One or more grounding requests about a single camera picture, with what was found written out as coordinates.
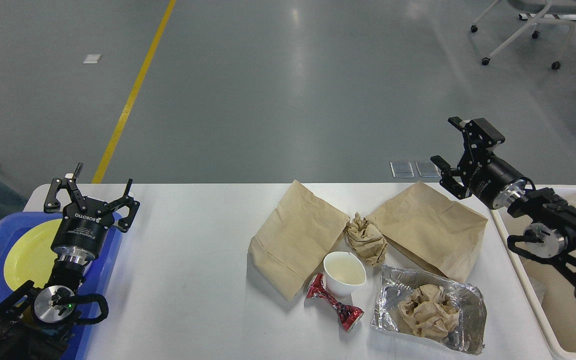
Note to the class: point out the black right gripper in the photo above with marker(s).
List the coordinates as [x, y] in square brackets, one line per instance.
[494, 182]

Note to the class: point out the white paper cup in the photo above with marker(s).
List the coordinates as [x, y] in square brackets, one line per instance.
[344, 273]

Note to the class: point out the white office chair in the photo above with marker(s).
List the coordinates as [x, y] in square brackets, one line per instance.
[544, 12]

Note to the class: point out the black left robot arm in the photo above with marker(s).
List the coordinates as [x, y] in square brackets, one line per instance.
[36, 323]

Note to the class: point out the crumpled brown paper on foil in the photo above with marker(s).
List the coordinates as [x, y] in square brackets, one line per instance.
[428, 312]

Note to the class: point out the yellow plastic plate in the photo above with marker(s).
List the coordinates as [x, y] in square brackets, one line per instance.
[31, 257]

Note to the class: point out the white plastic bin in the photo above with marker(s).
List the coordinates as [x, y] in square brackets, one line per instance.
[550, 295]

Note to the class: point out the crushed red can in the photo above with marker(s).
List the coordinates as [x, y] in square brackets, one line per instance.
[349, 315]

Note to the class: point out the large brown paper bag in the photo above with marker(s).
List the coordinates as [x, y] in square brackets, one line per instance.
[295, 238]

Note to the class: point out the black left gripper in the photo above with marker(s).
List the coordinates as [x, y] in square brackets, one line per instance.
[80, 235]

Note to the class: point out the crumpled brown paper ball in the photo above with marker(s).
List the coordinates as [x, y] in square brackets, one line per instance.
[366, 240]

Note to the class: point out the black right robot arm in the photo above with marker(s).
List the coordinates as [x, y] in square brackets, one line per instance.
[550, 238]

